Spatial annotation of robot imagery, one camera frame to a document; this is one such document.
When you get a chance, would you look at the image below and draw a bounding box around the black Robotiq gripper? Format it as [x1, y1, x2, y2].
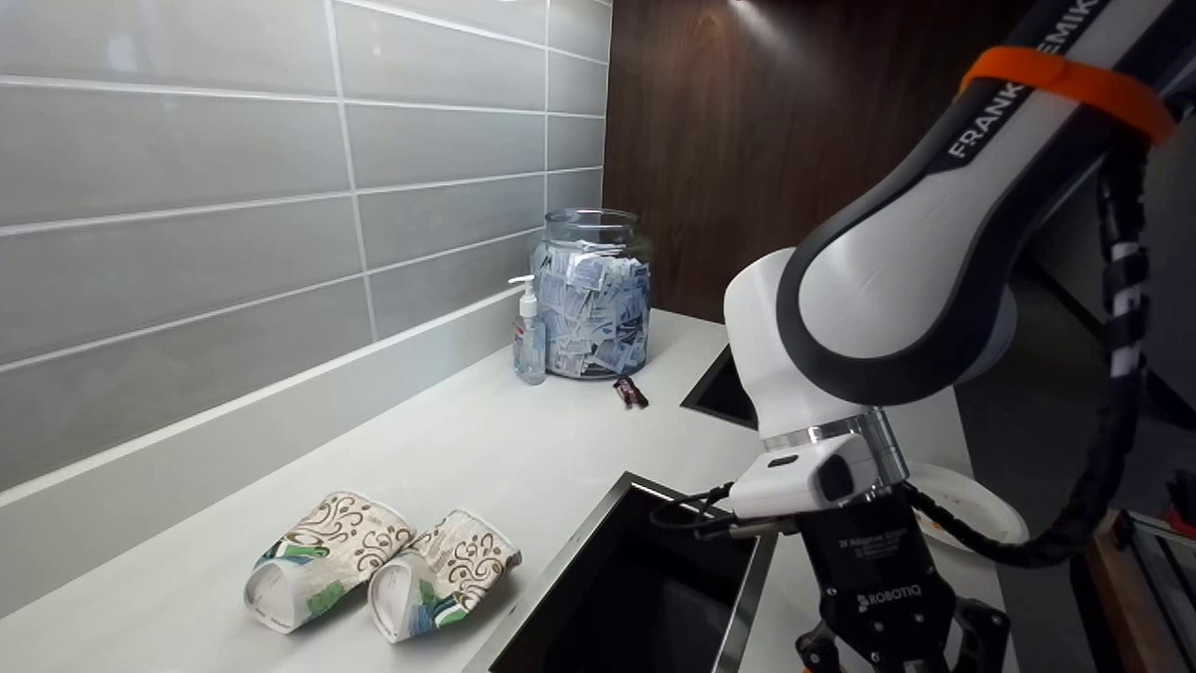
[792, 489, 1015, 673]

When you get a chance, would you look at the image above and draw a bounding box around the white paper plate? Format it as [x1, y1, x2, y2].
[918, 459, 1035, 552]

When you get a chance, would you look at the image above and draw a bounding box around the wooden side table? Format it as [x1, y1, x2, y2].
[1073, 497, 1196, 673]

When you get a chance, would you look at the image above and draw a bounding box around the small dark snack packet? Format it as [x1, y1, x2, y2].
[607, 372, 655, 411]

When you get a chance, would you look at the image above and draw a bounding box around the right snack bag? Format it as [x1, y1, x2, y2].
[363, 506, 524, 647]

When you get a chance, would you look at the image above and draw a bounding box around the glass jar of blue packets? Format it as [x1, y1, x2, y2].
[531, 206, 655, 380]

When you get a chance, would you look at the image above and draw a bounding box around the small clear pump bottle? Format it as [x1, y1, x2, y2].
[508, 273, 554, 389]

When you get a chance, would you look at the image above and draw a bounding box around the patterned paper cup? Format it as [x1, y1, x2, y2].
[239, 489, 422, 635]

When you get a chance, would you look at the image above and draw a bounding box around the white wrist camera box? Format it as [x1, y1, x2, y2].
[723, 435, 880, 525]

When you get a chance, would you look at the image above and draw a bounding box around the metal frame on table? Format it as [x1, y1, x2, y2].
[1112, 506, 1196, 641]

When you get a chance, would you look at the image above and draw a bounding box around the black corrugated cable conduit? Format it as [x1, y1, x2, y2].
[894, 135, 1156, 574]

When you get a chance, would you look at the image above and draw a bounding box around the orange strap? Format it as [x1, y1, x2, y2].
[961, 45, 1178, 147]

